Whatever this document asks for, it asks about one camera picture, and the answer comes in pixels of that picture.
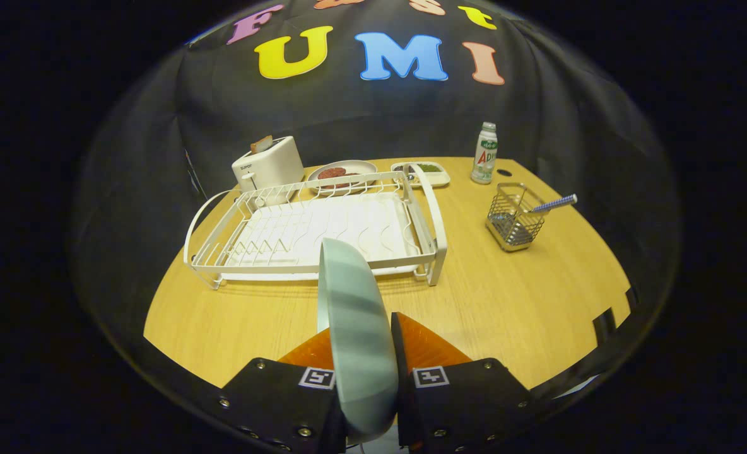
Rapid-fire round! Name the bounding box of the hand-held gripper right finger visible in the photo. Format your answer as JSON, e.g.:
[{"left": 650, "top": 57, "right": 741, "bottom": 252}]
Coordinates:
[{"left": 391, "top": 311, "right": 535, "bottom": 454}]

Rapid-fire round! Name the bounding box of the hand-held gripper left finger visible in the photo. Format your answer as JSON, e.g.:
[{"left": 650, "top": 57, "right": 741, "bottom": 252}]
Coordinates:
[{"left": 219, "top": 328, "right": 349, "bottom": 454}]

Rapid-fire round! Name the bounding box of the pale green plate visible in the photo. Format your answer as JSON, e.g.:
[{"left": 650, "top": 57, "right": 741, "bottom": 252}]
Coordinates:
[{"left": 317, "top": 238, "right": 400, "bottom": 444}]

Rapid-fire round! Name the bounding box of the white wire dish rack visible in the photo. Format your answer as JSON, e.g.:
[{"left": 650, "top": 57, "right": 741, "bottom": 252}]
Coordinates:
[{"left": 183, "top": 163, "right": 448, "bottom": 289}]

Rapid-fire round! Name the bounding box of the metal wire basket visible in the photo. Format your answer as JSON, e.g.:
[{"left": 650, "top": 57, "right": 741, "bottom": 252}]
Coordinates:
[{"left": 485, "top": 182, "right": 549, "bottom": 253}]

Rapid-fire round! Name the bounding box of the round white meat dish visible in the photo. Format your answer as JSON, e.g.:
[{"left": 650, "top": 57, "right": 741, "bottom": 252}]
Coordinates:
[{"left": 307, "top": 160, "right": 379, "bottom": 196}]

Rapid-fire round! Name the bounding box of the white divided bean tray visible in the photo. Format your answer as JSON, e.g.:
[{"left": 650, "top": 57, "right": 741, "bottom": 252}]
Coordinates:
[{"left": 391, "top": 161, "right": 451, "bottom": 189}]

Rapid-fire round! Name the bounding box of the white green label drink bottle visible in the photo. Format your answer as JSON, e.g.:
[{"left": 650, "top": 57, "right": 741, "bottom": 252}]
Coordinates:
[{"left": 471, "top": 122, "right": 498, "bottom": 185}]

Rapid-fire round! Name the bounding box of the white toaster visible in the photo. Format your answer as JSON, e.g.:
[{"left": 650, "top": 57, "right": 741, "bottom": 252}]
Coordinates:
[{"left": 232, "top": 135, "right": 305, "bottom": 196}]

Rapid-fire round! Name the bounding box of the black backdrop cloth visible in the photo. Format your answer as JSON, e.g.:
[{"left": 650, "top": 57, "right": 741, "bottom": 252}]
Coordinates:
[{"left": 71, "top": 0, "right": 683, "bottom": 379}]

